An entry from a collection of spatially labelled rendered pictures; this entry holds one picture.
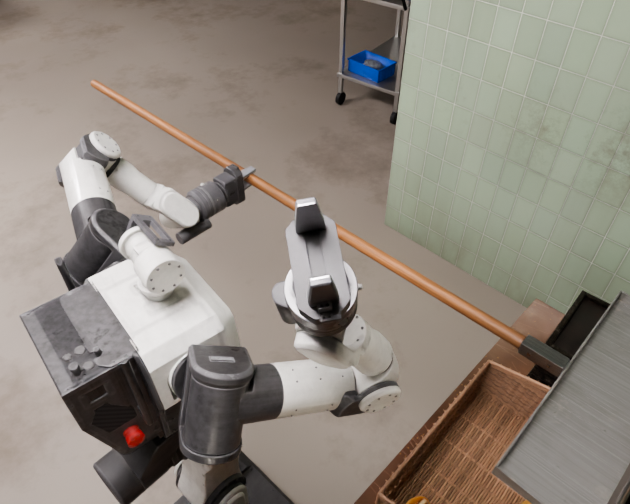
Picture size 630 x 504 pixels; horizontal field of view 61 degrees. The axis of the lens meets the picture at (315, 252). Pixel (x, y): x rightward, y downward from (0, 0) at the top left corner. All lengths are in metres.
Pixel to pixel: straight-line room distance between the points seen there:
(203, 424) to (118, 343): 0.19
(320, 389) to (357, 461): 1.41
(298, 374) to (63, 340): 0.38
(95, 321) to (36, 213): 2.73
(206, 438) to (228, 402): 0.06
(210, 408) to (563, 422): 0.65
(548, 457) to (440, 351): 1.59
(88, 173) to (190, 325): 0.47
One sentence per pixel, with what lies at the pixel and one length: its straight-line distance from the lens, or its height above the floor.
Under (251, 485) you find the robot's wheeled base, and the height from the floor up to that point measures 0.19.
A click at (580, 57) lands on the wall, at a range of 2.25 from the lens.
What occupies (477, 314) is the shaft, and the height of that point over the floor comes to 1.21.
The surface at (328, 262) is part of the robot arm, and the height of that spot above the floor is 1.70.
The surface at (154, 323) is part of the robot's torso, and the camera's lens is 0.92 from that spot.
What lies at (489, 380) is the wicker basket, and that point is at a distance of 1.79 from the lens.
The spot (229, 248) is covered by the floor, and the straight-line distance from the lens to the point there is 3.06.
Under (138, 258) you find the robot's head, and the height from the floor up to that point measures 1.51.
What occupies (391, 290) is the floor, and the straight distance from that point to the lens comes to 2.83.
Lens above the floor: 2.10
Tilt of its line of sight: 44 degrees down
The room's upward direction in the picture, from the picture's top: straight up
